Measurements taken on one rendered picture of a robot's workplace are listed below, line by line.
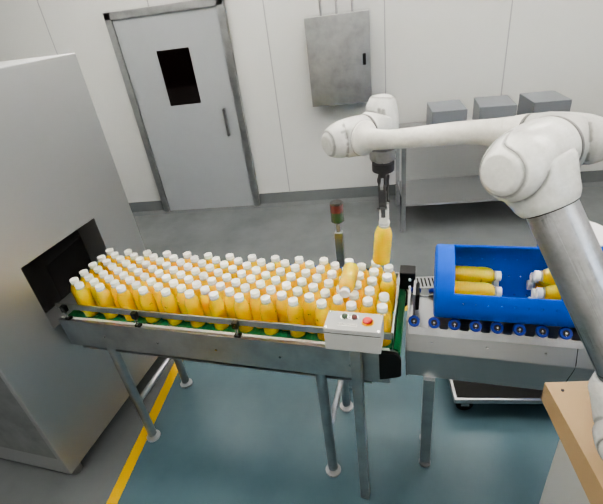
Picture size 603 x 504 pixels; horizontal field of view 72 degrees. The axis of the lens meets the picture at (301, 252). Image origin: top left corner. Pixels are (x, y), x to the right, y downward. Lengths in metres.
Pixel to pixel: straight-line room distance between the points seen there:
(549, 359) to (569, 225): 0.94
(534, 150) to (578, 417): 0.76
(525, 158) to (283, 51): 4.00
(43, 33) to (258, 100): 2.34
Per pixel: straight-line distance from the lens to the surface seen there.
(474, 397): 2.58
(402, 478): 2.43
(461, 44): 4.79
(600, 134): 1.06
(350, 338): 1.50
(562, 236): 0.96
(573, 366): 1.86
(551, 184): 0.92
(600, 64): 5.26
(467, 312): 1.65
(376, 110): 1.38
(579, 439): 1.33
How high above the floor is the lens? 2.09
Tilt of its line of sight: 31 degrees down
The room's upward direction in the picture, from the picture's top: 8 degrees counter-clockwise
